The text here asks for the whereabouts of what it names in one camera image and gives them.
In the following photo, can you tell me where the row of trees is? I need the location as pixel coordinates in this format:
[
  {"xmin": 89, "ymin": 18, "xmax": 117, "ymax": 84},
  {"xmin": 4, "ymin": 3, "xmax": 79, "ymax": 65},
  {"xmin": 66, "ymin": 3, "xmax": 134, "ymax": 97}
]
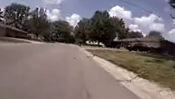
[{"xmin": 0, "ymin": 0, "xmax": 149, "ymax": 57}]

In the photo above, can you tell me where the grey asphalt road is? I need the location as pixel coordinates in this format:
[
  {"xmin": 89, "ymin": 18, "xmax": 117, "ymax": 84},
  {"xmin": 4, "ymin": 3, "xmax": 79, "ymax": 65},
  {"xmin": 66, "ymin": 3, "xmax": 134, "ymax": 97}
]
[{"xmin": 0, "ymin": 32, "xmax": 175, "ymax": 99}]

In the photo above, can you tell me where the low brown house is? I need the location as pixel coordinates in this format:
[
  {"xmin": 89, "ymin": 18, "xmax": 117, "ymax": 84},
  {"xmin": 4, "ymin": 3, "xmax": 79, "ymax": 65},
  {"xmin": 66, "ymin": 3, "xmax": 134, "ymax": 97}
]
[{"xmin": 110, "ymin": 28, "xmax": 175, "ymax": 59}]

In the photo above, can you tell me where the grass lawn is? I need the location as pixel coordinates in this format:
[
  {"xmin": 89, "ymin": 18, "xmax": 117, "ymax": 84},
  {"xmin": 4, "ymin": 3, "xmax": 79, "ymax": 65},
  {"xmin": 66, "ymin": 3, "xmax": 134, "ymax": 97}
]
[{"xmin": 82, "ymin": 43, "xmax": 175, "ymax": 96}]

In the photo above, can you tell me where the pale concrete kerb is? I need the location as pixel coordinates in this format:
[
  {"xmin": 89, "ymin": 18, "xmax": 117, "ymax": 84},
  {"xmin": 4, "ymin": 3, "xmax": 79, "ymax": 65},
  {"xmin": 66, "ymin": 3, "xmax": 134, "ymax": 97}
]
[{"xmin": 71, "ymin": 45, "xmax": 175, "ymax": 99}]

